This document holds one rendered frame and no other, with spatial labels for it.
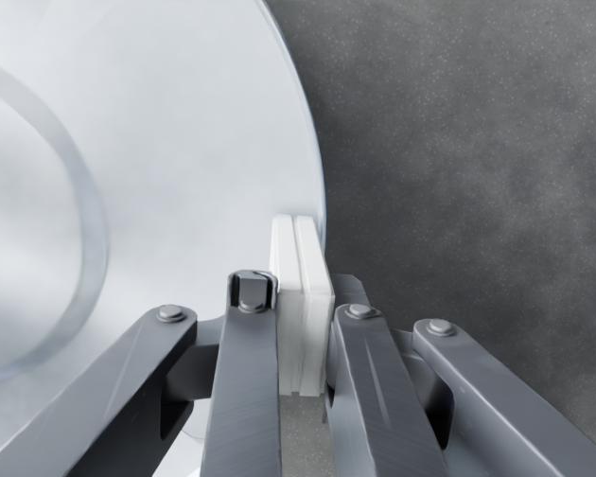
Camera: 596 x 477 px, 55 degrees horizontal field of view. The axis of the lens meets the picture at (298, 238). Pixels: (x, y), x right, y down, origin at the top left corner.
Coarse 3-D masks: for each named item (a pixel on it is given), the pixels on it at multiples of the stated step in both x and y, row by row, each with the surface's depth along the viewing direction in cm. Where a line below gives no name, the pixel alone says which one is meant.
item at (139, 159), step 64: (0, 0) 18; (64, 0) 18; (128, 0) 19; (192, 0) 19; (256, 0) 18; (0, 64) 19; (64, 64) 19; (128, 64) 19; (192, 64) 19; (256, 64) 19; (0, 128) 19; (64, 128) 20; (128, 128) 20; (192, 128) 20; (256, 128) 20; (0, 192) 20; (64, 192) 20; (128, 192) 21; (192, 192) 21; (256, 192) 21; (320, 192) 20; (0, 256) 20; (64, 256) 21; (128, 256) 21; (192, 256) 21; (256, 256) 22; (0, 320) 21; (64, 320) 21; (128, 320) 22; (0, 384) 23; (64, 384) 23; (192, 448) 24
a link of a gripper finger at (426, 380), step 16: (336, 288) 16; (352, 288) 17; (336, 304) 15; (368, 304) 16; (400, 336) 14; (336, 352) 14; (400, 352) 13; (416, 352) 13; (336, 368) 14; (416, 368) 13; (416, 384) 13; (432, 384) 13; (432, 400) 13; (448, 400) 13
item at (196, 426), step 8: (200, 400) 23; (208, 400) 23; (200, 408) 23; (208, 408) 24; (192, 416) 24; (200, 416) 24; (192, 424) 24; (200, 424) 24; (192, 432) 24; (200, 432) 24
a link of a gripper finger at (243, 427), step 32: (256, 288) 14; (224, 320) 13; (256, 320) 13; (224, 352) 12; (256, 352) 12; (224, 384) 10; (256, 384) 11; (224, 416) 10; (256, 416) 10; (224, 448) 9; (256, 448) 9
